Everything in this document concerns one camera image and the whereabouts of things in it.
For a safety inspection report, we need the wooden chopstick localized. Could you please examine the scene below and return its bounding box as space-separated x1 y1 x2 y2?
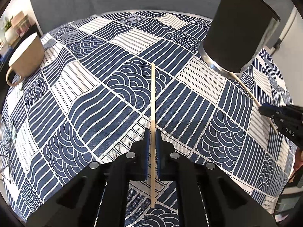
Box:
230 73 278 134
151 64 156 208

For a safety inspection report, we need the person's right hand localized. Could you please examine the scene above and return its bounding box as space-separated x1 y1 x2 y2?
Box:
293 148 303 173

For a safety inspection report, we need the blue white patterned tablecloth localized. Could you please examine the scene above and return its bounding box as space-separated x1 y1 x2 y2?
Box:
1 10 295 220

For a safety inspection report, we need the black steel tumbler cup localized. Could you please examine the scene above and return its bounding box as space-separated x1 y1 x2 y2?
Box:
198 0 280 79

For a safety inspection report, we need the beige ceramic mug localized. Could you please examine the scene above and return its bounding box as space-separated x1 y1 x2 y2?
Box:
6 32 45 87

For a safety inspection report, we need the potted plant white pot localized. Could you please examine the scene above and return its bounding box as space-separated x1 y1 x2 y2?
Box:
5 17 19 46

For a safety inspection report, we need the black cable on tablecloth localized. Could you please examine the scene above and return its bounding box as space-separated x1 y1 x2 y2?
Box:
0 120 19 183

